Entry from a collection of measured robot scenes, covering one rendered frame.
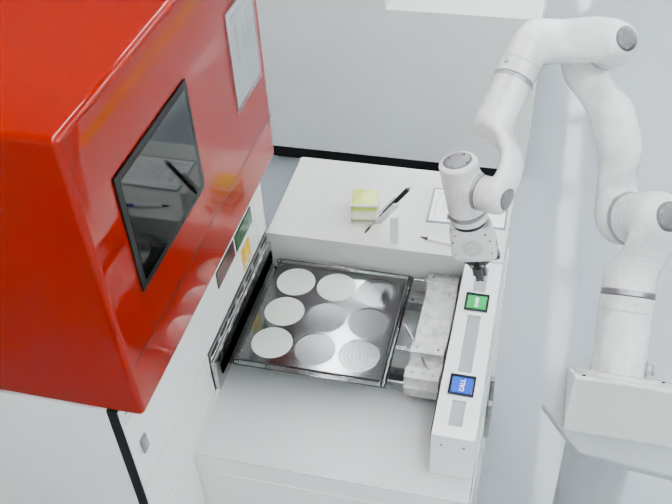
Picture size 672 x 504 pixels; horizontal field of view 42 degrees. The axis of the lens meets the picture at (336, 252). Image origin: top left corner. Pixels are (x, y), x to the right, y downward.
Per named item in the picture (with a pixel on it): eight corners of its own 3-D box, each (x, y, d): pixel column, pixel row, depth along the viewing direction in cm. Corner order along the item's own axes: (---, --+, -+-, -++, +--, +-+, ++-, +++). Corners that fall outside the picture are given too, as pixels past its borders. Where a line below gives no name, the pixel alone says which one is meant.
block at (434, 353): (409, 359, 208) (409, 350, 206) (412, 348, 211) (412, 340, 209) (443, 364, 207) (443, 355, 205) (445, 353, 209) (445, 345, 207)
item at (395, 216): (375, 242, 227) (374, 202, 218) (378, 232, 230) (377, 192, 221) (398, 245, 226) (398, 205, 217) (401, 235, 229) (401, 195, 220)
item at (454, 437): (428, 473, 191) (430, 434, 182) (463, 298, 231) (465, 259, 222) (471, 481, 190) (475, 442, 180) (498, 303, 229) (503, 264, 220)
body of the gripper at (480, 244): (443, 228, 192) (452, 266, 199) (490, 226, 188) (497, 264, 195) (448, 207, 197) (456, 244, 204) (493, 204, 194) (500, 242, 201)
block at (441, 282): (426, 289, 226) (426, 280, 224) (428, 280, 228) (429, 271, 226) (457, 293, 224) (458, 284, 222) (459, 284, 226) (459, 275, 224)
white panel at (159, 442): (148, 528, 185) (105, 411, 158) (263, 269, 243) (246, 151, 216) (161, 531, 184) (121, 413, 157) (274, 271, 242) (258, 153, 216)
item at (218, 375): (214, 389, 209) (208, 363, 202) (268, 266, 240) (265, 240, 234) (221, 390, 208) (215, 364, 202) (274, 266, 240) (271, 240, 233)
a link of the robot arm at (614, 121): (633, 251, 193) (594, 251, 208) (679, 237, 196) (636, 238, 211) (580, 28, 190) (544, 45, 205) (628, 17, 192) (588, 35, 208)
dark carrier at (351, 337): (238, 359, 209) (238, 357, 208) (279, 263, 233) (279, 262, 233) (379, 382, 202) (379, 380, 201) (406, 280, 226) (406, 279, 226)
